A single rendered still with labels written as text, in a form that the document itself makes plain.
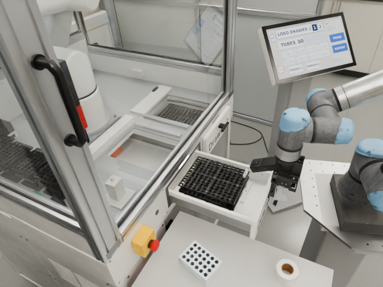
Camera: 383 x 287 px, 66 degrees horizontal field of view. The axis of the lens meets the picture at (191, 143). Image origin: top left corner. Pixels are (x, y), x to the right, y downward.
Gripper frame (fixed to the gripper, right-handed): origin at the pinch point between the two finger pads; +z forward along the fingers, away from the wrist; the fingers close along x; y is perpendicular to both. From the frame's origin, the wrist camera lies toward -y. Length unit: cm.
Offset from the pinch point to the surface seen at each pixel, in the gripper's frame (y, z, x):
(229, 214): -11.1, 1.6, -12.6
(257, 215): -2.0, -2.2, -12.2
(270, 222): -5, 91, 55
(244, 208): -8.5, 7.0, -4.3
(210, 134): -33.3, -1.6, 21.5
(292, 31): -17, -25, 93
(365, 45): 31, 50, 291
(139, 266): -37, 19, -35
